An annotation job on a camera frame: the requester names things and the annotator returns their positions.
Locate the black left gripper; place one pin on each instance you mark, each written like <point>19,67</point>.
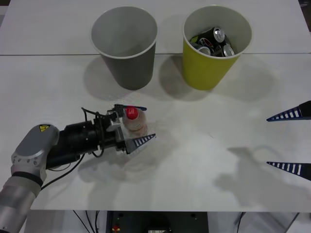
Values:
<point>109,140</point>

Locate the silver and black left arm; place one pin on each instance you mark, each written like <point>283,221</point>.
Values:
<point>36,145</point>

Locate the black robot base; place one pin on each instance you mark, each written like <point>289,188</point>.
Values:
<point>158,222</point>

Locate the plastic bottle with red cap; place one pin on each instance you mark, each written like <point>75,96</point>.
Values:
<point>136,123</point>

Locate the silver-topped drink can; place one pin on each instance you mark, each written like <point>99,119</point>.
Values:
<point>228,50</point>
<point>203,49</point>

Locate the black drink can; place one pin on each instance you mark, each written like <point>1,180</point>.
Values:
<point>209,35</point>

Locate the grey plastic bin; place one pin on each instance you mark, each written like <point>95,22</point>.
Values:
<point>131,70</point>

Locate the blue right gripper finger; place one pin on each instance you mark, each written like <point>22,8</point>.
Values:
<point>291,114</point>
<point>294,168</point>

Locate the yellow-green plastic bin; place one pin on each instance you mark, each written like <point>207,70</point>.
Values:
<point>206,72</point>

